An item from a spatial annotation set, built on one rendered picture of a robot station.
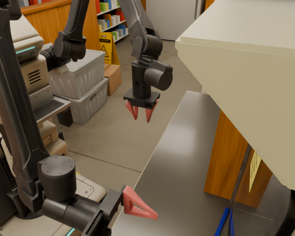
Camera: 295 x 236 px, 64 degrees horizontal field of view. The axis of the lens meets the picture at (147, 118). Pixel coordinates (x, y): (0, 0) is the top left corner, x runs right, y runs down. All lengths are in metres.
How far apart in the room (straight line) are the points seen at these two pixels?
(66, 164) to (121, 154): 1.83
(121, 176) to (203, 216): 1.41
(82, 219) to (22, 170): 0.15
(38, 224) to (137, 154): 1.06
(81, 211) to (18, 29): 0.67
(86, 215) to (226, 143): 0.38
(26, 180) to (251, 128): 0.44
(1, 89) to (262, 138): 0.42
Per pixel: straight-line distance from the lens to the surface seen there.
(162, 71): 0.64
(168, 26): 5.39
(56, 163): 0.46
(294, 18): 0.23
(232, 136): 0.64
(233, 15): 0.22
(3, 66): 0.49
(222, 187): 0.76
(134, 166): 2.15
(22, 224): 1.65
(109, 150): 2.33
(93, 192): 1.65
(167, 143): 0.94
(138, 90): 0.71
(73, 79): 2.41
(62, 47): 0.99
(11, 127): 0.50
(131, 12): 0.74
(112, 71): 3.21
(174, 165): 0.85
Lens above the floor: 1.55
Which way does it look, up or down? 35 degrees down
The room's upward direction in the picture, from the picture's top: straight up
